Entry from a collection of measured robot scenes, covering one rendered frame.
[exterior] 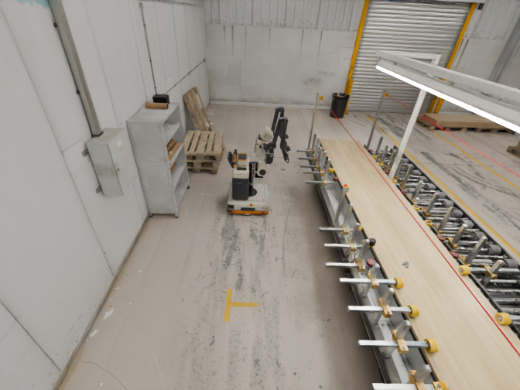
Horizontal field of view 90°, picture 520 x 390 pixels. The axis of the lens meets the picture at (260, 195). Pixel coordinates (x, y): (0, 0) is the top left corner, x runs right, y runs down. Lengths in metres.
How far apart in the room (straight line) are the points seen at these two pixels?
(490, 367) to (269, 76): 8.91
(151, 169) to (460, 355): 3.72
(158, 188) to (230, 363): 2.48
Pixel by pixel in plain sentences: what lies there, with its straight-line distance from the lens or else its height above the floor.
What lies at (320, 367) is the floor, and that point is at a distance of 3.02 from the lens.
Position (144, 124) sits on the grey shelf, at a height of 1.52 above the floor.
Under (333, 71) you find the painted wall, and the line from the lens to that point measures 10.05.
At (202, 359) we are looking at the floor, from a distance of 2.99.
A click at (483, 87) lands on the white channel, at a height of 2.43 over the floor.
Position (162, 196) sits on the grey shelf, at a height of 0.40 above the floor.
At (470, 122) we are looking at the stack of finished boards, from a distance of 10.60.
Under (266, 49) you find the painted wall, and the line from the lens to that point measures 9.64.
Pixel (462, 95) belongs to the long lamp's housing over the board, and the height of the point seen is 2.36.
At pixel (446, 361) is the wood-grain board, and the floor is 0.90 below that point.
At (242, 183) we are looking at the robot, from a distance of 3.97.
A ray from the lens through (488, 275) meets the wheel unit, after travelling 3.12.
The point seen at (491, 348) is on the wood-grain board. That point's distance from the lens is 2.64.
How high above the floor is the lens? 2.72
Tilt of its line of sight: 35 degrees down
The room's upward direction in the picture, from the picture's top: 3 degrees clockwise
